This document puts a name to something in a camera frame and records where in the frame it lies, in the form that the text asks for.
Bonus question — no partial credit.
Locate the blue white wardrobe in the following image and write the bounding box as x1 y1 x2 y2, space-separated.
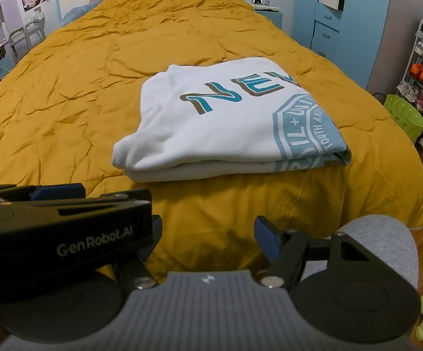
292 0 390 89

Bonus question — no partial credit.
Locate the blue pillow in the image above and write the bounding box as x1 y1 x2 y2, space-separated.
61 0 102 27

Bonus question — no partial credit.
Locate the white printed t-shirt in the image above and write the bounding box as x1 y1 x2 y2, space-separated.
112 57 351 182

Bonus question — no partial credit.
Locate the grey knee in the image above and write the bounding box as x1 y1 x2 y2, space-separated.
302 214 420 289

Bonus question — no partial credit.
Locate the mustard yellow bed quilt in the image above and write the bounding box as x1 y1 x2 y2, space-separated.
0 0 423 277

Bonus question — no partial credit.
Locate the green plastic basket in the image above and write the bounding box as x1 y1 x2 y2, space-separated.
384 94 423 143

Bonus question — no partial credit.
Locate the white blue nightstand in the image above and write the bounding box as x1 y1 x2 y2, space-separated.
250 0 283 29

